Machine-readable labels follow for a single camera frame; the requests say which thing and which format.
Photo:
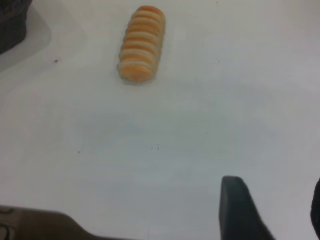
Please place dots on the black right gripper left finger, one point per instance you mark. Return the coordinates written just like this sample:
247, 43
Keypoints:
237, 212

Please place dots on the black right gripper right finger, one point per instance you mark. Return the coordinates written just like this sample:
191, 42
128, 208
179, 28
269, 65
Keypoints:
316, 202

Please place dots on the striped orange bread roll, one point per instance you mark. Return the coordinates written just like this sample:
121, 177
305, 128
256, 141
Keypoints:
141, 45

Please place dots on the dark brown wicker basket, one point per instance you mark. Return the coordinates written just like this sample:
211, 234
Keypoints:
11, 25

